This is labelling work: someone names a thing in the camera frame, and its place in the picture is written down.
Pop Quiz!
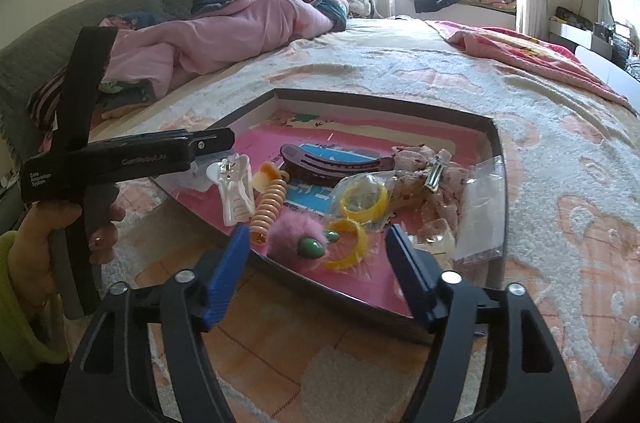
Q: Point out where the pink quilt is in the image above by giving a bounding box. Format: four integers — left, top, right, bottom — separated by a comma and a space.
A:
97, 0, 337, 92

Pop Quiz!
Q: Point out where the white dresser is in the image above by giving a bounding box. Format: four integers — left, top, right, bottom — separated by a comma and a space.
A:
549, 14, 640, 80

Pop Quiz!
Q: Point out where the silver metal hair clip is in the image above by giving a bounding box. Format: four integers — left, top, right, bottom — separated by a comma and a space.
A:
425, 150, 454, 192

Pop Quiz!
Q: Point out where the green padded headboard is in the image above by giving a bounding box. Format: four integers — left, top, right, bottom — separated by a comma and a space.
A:
0, 0, 237, 224

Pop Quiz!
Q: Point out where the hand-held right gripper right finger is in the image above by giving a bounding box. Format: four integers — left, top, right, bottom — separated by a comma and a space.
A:
385, 223, 583, 423

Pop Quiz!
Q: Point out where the pink fluffy hair tie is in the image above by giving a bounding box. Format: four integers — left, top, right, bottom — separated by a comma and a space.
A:
265, 210, 342, 262

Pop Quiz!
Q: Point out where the person's left hand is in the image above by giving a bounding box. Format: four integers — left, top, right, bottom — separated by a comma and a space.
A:
10, 183, 127, 304

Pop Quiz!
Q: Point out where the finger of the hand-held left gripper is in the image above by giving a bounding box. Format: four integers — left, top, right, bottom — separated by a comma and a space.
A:
187, 127, 236, 162

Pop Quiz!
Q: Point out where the white hair claw clip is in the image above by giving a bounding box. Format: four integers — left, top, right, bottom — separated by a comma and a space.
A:
206, 154, 257, 227

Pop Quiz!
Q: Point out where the orange spiral hair tie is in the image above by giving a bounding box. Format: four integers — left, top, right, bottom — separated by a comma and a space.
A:
249, 163, 291, 247

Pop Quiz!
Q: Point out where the pink patterned blanket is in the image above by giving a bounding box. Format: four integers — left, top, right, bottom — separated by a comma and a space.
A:
431, 20, 634, 110

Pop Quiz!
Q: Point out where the black storage box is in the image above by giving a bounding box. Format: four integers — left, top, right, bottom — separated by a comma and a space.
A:
592, 22, 632, 59

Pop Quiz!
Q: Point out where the brown banana hair clip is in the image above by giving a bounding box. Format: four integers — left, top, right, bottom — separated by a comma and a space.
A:
279, 143, 397, 180

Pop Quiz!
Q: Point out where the small clear plastic packet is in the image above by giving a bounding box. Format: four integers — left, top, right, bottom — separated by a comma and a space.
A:
415, 217, 457, 262

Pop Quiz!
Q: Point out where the clear plastic bag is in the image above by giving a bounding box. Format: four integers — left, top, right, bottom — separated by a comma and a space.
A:
451, 154, 506, 265

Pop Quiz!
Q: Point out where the arched mirror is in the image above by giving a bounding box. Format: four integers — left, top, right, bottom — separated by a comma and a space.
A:
580, 0, 614, 27

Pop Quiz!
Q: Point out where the pink floral fabric hair tie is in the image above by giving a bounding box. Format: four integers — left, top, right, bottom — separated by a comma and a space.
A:
390, 146, 477, 230

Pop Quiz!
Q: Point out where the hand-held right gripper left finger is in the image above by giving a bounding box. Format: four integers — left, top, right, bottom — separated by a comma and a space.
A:
54, 223, 251, 423

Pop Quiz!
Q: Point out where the shallow dark-rimmed pink box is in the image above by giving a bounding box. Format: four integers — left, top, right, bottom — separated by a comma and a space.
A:
162, 88, 512, 345

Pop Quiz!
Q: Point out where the bagged yellow hair clip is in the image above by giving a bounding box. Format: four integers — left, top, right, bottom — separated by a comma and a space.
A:
325, 173, 397, 274

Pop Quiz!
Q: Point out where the person's left forearm green sleeve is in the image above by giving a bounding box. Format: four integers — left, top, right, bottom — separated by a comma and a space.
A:
0, 230, 69, 379

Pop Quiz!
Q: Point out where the striped dark cloth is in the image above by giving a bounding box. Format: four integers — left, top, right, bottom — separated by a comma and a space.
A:
26, 67, 69, 135

